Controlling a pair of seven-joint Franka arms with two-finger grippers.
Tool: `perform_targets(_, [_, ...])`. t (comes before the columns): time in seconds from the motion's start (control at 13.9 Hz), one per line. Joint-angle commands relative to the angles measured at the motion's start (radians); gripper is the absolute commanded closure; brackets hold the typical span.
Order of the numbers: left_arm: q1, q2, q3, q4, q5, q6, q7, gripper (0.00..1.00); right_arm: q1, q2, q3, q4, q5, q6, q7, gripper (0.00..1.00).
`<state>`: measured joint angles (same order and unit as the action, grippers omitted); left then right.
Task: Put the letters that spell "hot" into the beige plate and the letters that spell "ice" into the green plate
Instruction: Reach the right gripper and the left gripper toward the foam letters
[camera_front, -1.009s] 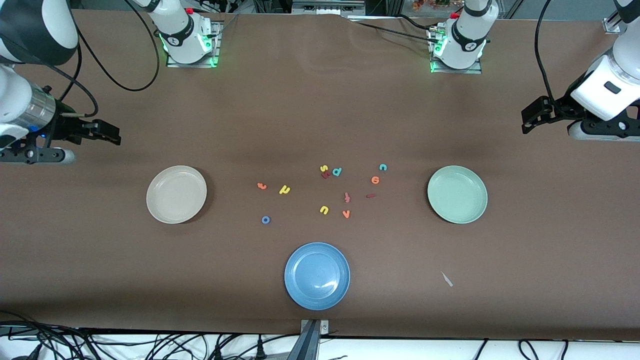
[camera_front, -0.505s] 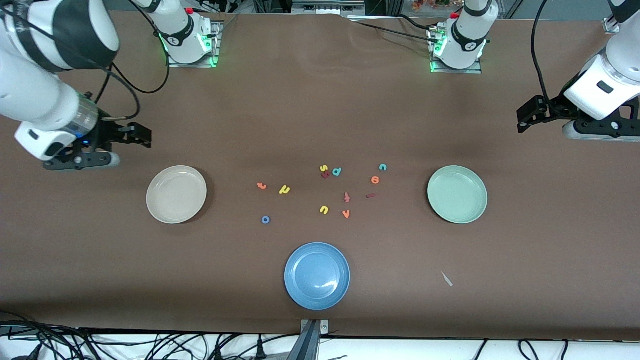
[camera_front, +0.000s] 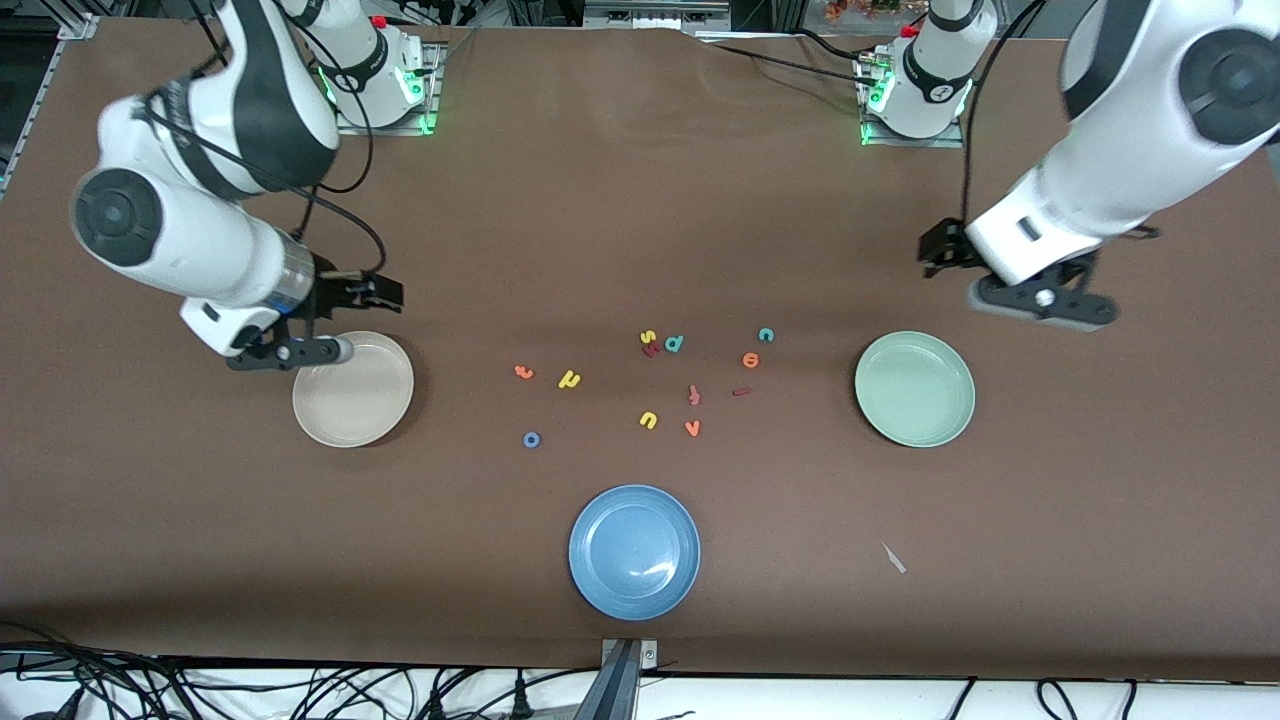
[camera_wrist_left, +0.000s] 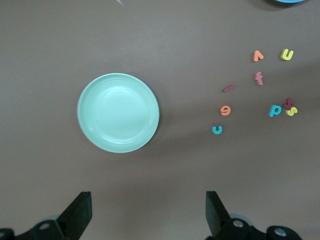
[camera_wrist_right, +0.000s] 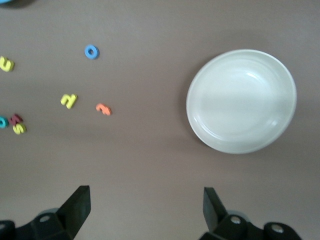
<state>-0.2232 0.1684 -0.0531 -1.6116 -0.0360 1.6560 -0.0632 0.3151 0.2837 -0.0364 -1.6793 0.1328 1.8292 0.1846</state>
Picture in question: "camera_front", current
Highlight beige round plate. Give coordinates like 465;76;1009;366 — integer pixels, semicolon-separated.
292;331;415;448

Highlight green round plate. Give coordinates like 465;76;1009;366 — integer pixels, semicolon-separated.
854;331;977;448

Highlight brown table mat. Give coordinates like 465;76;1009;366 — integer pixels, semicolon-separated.
0;18;1280;681

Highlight blue round plate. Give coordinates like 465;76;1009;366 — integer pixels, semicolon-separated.
568;485;701;621

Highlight grey metal box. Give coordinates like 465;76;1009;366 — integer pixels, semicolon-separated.
585;0;731;31

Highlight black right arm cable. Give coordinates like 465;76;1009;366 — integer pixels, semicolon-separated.
150;0;391;301

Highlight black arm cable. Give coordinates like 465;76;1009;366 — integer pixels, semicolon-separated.
960;0;1046;226
150;0;391;301

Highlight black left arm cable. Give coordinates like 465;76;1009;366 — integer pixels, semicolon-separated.
960;0;1046;226

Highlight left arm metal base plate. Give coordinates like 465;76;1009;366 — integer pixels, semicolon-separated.
858;50;966;149

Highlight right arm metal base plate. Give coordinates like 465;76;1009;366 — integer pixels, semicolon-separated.
335;40;443;136

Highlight black cable on table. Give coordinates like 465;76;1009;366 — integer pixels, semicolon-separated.
700;40;876;86
785;28;871;61

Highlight aluminium frame rail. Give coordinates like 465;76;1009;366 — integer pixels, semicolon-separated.
0;12;101;196

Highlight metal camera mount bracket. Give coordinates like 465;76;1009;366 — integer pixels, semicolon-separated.
575;638;661;720

